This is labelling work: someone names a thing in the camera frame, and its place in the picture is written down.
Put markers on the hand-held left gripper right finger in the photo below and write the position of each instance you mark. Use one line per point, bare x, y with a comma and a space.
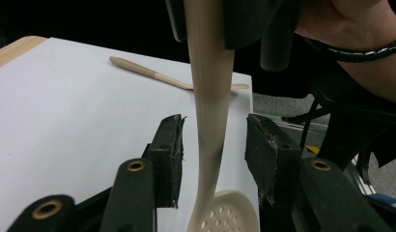
273, 164

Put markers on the beige perforated skimmer spoon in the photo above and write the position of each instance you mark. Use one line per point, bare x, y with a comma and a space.
209, 80

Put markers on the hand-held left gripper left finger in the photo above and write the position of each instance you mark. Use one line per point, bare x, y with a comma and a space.
167, 154

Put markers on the black chair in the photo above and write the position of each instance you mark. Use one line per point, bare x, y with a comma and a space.
353, 129

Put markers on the blue object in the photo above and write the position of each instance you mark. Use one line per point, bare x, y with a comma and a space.
384, 199

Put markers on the beige solid spatula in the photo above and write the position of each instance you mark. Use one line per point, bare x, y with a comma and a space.
135, 66

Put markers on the white paper sheet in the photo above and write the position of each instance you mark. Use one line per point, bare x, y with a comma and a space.
73, 112

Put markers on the yellow tape piece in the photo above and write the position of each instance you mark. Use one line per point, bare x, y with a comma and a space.
313, 149

